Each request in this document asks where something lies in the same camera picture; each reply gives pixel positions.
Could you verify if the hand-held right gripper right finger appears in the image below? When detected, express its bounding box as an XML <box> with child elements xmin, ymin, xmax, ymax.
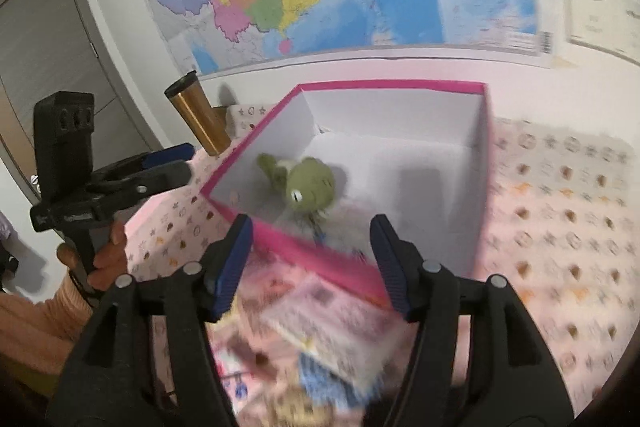
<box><xmin>369</xmin><ymin>214</ymin><xmax>576</xmax><ymax>427</ymax></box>

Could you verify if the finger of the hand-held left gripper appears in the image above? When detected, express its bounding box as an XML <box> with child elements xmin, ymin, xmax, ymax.
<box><xmin>94</xmin><ymin>143</ymin><xmax>196</xmax><ymax>182</ymax></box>
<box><xmin>88</xmin><ymin>159</ymin><xmax>193</xmax><ymax>204</ymax></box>

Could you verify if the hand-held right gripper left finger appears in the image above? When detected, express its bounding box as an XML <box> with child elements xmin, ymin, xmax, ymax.
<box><xmin>47</xmin><ymin>213</ymin><xmax>254</xmax><ymax>427</ymax></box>

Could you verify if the pink white tissue packet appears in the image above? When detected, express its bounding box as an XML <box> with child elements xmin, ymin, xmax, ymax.
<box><xmin>259</xmin><ymin>276</ymin><xmax>403</xmax><ymax>385</ymax></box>

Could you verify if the green plush toy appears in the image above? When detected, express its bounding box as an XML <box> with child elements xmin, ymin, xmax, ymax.
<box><xmin>256</xmin><ymin>153</ymin><xmax>337</xmax><ymax>222</ymax></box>

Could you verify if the pink cardboard box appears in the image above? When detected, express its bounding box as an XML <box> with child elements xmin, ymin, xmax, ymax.
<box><xmin>200</xmin><ymin>79</ymin><xmax>497</xmax><ymax>314</ymax></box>

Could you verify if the small pink packet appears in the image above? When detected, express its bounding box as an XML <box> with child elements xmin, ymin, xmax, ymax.
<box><xmin>214</xmin><ymin>344</ymin><xmax>253</xmax><ymax>410</ymax></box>

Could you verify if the blue gingham scrunchie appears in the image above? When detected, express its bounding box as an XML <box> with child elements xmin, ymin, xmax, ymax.
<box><xmin>296</xmin><ymin>351</ymin><xmax>368</xmax><ymax>410</ymax></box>

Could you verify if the person's left forearm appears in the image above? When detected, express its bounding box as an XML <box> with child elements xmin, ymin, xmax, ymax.
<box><xmin>0</xmin><ymin>279</ymin><xmax>97</xmax><ymax>390</ymax></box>

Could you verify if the person's left hand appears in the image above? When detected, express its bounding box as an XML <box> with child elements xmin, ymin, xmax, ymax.
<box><xmin>56</xmin><ymin>221</ymin><xmax>130</xmax><ymax>297</ymax></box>

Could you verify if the gold tumbler with black lid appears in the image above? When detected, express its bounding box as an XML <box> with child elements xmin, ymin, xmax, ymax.
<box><xmin>165</xmin><ymin>71</ymin><xmax>234</xmax><ymax>156</ymax></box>

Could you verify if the grey door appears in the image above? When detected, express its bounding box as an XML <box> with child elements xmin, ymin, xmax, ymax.
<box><xmin>0</xmin><ymin>0</ymin><xmax>167</xmax><ymax>204</ymax></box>

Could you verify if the pink printed blanket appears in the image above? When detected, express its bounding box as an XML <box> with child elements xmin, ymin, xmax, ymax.
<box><xmin>122</xmin><ymin>104</ymin><xmax>635</xmax><ymax>427</ymax></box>

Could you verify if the white wall socket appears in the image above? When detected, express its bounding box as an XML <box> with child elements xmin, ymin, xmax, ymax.
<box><xmin>560</xmin><ymin>0</ymin><xmax>640</xmax><ymax>64</ymax></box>

